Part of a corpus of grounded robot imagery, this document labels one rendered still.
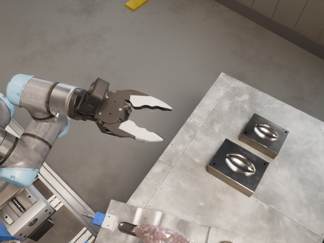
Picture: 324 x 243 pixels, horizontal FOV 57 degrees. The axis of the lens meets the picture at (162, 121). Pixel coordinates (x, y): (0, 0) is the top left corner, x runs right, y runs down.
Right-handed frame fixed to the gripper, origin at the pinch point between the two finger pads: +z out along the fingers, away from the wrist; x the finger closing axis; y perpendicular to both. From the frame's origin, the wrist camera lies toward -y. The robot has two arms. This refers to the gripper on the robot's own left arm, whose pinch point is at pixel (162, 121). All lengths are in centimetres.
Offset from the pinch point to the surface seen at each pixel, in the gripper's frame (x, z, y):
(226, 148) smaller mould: -19, 20, 62
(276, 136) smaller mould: -32, 40, 65
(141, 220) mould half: 17, -5, 57
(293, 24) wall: -180, 64, 155
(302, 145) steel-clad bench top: -32, 53, 70
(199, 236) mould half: 17, 17, 57
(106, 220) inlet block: 21, -17, 55
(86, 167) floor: -10, -64, 149
